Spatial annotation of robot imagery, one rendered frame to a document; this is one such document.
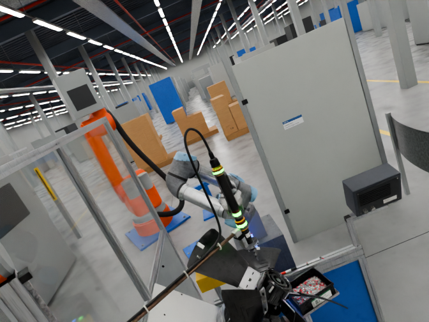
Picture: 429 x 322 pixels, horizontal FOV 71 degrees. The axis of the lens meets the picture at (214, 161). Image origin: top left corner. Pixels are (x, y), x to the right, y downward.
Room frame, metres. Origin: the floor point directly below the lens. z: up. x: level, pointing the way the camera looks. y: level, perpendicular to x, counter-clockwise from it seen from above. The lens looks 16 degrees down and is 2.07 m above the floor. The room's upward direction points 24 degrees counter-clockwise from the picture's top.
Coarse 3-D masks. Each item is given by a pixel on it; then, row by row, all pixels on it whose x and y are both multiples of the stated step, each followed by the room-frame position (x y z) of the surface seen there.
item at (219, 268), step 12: (204, 240) 1.14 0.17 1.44; (192, 252) 1.09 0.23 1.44; (204, 252) 1.10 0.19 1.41; (216, 252) 1.10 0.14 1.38; (228, 252) 1.11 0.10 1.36; (192, 264) 1.05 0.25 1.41; (204, 264) 1.06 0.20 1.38; (216, 264) 1.06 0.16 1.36; (228, 264) 1.07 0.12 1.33; (240, 264) 1.07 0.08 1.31; (216, 276) 1.03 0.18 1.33; (228, 276) 1.04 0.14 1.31; (240, 276) 1.04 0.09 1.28
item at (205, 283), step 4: (196, 272) 1.50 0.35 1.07; (196, 276) 1.47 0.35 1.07; (200, 276) 1.45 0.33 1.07; (204, 276) 1.44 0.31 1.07; (196, 280) 1.43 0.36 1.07; (200, 280) 1.43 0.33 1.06; (204, 280) 1.43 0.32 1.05; (208, 280) 1.42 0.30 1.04; (212, 280) 1.42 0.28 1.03; (216, 280) 1.42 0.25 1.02; (200, 284) 1.43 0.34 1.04; (204, 284) 1.43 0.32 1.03; (208, 284) 1.42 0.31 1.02; (212, 284) 1.42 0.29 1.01; (216, 284) 1.42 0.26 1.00; (220, 284) 1.42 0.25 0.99; (200, 288) 1.43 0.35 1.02; (204, 288) 1.43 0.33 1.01; (208, 288) 1.43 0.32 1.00; (212, 288) 1.42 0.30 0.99
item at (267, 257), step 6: (240, 252) 1.33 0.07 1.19; (246, 252) 1.32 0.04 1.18; (252, 252) 1.30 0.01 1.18; (258, 252) 1.29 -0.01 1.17; (264, 252) 1.28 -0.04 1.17; (270, 252) 1.27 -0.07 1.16; (276, 252) 1.27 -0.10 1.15; (246, 258) 1.27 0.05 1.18; (252, 258) 1.25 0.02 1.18; (258, 258) 1.24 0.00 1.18; (264, 258) 1.22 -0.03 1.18; (270, 258) 1.21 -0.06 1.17; (276, 258) 1.20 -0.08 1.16; (252, 264) 1.20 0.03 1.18; (258, 264) 1.19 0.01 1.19; (264, 264) 1.17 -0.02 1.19; (270, 264) 1.16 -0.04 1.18; (258, 270) 1.15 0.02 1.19; (264, 270) 1.13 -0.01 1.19
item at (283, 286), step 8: (264, 272) 1.03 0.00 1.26; (272, 272) 1.04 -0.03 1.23; (264, 280) 0.99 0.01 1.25; (272, 280) 0.97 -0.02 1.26; (288, 280) 1.02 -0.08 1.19; (256, 288) 1.06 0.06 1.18; (280, 288) 0.94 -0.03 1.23; (288, 288) 0.96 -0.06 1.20; (272, 296) 0.95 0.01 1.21; (280, 296) 0.94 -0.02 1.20; (272, 304) 0.95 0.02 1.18; (280, 304) 0.95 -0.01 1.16; (272, 312) 0.94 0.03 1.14; (280, 312) 0.97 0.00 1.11
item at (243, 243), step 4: (236, 228) 1.09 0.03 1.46; (232, 232) 1.08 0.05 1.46; (236, 232) 1.06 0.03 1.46; (240, 232) 1.07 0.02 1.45; (236, 236) 1.06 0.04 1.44; (240, 236) 1.06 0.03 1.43; (244, 236) 1.07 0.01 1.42; (240, 240) 1.06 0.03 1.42; (244, 240) 1.07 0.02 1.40; (256, 240) 1.09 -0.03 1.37; (240, 244) 1.09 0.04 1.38; (244, 244) 1.07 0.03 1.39; (252, 244) 1.07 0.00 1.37; (256, 244) 1.07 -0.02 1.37; (244, 248) 1.08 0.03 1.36; (248, 248) 1.07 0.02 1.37; (252, 248) 1.06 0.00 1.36
